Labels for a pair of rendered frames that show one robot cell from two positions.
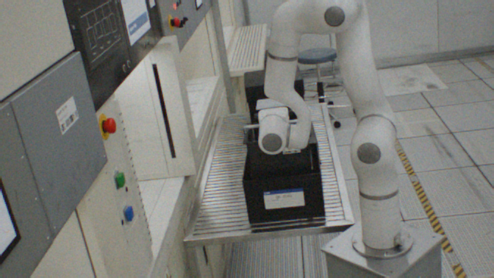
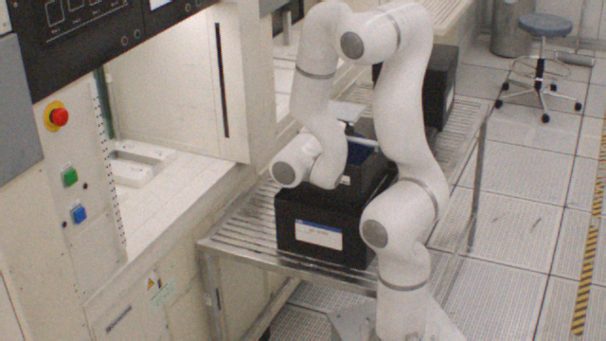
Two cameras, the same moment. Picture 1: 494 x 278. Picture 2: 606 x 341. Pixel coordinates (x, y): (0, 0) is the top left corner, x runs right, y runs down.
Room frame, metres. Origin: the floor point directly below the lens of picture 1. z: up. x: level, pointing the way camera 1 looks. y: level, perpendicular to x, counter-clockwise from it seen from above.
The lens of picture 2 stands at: (0.33, -0.58, 1.93)
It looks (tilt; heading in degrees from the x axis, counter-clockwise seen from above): 30 degrees down; 19
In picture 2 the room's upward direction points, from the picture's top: 2 degrees counter-clockwise
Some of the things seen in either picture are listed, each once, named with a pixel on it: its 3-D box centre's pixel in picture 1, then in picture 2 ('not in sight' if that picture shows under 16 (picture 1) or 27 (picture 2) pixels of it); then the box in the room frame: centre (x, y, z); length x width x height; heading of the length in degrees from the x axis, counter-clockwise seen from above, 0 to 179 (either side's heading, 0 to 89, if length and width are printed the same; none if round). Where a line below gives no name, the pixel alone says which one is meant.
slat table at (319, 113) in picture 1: (281, 228); (367, 247); (2.37, -0.09, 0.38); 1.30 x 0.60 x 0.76; 174
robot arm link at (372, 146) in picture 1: (374, 159); (398, 238); (1.52, -0.36, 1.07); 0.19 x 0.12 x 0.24; 157
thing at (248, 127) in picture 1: (278, 143); (338, 162); (1.92, -0.11, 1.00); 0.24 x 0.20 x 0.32; 83
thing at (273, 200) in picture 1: (284, 182); (338, 209); (1.91, -0.11, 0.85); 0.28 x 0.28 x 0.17; 83
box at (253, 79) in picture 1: (275, 98); (416, 83); (2.79, -0.17, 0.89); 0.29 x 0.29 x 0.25; 87
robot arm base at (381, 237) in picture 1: (380, 216); (401, 304); (1.55, -0.37, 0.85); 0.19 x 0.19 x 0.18
